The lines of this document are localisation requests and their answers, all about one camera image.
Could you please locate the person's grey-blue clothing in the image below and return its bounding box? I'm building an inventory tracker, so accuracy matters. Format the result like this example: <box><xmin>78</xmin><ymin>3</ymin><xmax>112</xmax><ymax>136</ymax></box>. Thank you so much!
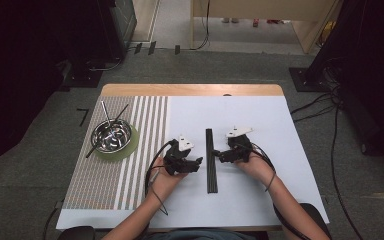
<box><xmin>143</xmin><ymin>228</ymin><xmax>259</xmax><ymax>240</ymax></box>

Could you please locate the grey floor cable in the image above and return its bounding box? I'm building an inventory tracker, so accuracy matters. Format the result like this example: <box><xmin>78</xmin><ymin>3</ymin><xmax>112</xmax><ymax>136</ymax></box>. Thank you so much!
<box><xmin>88</xmin><ymin>58</ymin><xmax>123</xmax><ymax>72</ymax></box>

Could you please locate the person's left hand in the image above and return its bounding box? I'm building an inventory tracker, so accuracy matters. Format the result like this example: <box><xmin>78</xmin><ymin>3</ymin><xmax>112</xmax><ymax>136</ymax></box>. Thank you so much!
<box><xmin>146</xmin><ymin>157</ymin><xmax>188</xmax><ymax>202</ymax></box>

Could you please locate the black chair armrest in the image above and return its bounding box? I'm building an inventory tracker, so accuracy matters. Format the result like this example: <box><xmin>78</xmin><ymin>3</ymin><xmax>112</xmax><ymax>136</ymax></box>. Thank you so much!
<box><xmin>57</xmin><ymin>225</ymin><xmax>96</xmax><ymax>240</ymax></box>
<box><xmin>298</xmin><ymin>202</ymin><xmax>332</xmax><ymax>240</ymax></box>

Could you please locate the black stand base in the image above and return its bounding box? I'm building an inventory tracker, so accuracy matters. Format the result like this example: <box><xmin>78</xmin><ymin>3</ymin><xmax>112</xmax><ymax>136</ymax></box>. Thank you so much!
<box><xmin>61</xmin><ymin>59</ymin><xmax>104</xmax><ymax>89</ymax></box>
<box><xmin>288</xmin><ymin>66</ymin><xmax>331</xmax><ymax>93</ymax></box>

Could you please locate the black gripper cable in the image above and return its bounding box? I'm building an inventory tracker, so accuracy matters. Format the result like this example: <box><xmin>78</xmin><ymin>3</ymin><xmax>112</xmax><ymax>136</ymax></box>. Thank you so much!
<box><xmin>144</xmin><ymin>139</ymin><xmax>178</xmax><ymax>201</ymax></box>
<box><xmin>243</xmin><ymin>142</ymin><xmax>313</xmax><ymax>240</ymax></box>

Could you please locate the thin black wrist cord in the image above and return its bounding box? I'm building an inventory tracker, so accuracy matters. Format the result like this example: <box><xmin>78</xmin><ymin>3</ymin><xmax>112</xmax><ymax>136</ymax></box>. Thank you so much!
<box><xmin>147</xmin><ymin>184</ymin><xmax>169</xmax><ymax>217</ymax></box>
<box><xmin>264</xmin><ymin>171</ymin><xmax>277</xmax><ymax>193</ymax></box>

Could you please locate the wooden desk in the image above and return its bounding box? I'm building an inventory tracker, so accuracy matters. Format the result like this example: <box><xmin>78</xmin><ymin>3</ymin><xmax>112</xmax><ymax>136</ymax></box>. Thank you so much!
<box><xmin>189</xmin><ymin>0</ymin><xmax>344</xmax><ymax>55</ymax></box>

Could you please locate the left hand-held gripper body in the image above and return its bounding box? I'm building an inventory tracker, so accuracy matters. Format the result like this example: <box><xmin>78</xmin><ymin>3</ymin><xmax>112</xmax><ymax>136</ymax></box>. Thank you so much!
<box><xmin>163</xmin><ymin>134</ymin><xmax>196</xmax><ymax>177</ymax></box>

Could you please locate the dark monitor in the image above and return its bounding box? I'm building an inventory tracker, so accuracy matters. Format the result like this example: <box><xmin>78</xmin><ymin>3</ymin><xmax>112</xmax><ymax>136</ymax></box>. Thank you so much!
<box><xmin>96</xmin><ymin>0</ymin><xmax>138</xmax><ymax>63</ymax></box>

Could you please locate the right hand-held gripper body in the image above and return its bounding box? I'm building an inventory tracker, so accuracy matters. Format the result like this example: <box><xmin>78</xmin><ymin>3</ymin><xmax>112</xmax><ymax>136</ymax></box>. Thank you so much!
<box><xmin>225</xmin><ymin>126</ymin><xmax>254</xmax><ymax>164</ymax></box>

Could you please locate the person's right hand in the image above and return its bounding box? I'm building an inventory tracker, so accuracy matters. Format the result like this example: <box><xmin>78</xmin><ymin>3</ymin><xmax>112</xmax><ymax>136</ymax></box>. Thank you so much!
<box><xmin>236</xmin><ymin>153</ymin><xmax>276</xmax><ymax>187</ymax></box>

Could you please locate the black hanging cable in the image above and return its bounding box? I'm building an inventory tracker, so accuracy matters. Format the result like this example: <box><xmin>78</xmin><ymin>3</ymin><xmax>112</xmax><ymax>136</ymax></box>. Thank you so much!
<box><xmin>191</xmin><ymin>0</ymin><xmax>212</xmax><ymax>52</ymax></box>

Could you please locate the black stand leg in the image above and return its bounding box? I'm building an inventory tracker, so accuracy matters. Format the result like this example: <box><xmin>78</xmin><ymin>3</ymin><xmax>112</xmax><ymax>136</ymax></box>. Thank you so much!
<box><xmin>341</xmin><ymin>89</ymin><xmax>381</xmax><ymax>156</ymax></box>

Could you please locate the black curtain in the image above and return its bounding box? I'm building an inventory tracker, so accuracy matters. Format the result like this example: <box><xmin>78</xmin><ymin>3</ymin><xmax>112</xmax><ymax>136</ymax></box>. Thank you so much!
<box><xmin>308</xmin><ymin>0</ymin><xmax>384</xmax><ymax>171</ymax></box>
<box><xmin>0</xmin><ymin>0</ymin><xmax>114</xmax><ymax>178</ymax></box>

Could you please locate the yellow object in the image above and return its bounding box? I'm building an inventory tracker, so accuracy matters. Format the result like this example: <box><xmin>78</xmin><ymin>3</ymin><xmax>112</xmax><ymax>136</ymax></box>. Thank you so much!
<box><xmin>319</xmin><ymin>20</ymin><xmax>337</xmax><ymax>47</ymax></box>

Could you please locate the silver metal rod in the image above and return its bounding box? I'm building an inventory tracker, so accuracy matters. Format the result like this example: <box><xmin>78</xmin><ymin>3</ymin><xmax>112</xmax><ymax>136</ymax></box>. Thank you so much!
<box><xmin>100</xmin><ymin>100</ymin><xmax>115</xmax><ymax>131</ymax></box>

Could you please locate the metal bowl on green coaster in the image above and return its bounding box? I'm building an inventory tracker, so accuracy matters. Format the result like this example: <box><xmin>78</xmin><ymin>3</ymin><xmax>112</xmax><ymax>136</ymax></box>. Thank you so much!
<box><xmin>91</xmin><ymin>124</ymin><xmax>140</xmax><ymax>163</ymax></box>

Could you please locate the striped woven placemat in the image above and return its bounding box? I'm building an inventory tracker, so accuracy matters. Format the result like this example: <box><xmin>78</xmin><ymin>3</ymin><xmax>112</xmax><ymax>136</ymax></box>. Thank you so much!
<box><xmin>62</xmin><ymin>95</ymin><xmax>169</xmax><ymax>212</ymax></box>

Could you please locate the black floor cable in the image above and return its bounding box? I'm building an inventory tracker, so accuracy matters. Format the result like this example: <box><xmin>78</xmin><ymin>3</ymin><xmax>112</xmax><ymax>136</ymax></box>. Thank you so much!
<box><xmin>290</xmin><ymin>93</ymin><xmax>331</xmax><ymax>115</ymax></box>
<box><xmin>293</xmin><ymin>104</ymin><xmax>336</xmax><ymax>123</ymax></box>
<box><xmin>331</xmin><ymin>99</ymin><xmax>364</xmax><ymax>240</ymax></box>
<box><xmin>42</xmin><ymin>199</ymin><xmax>65</xmax><ymax>240</ymax></box>

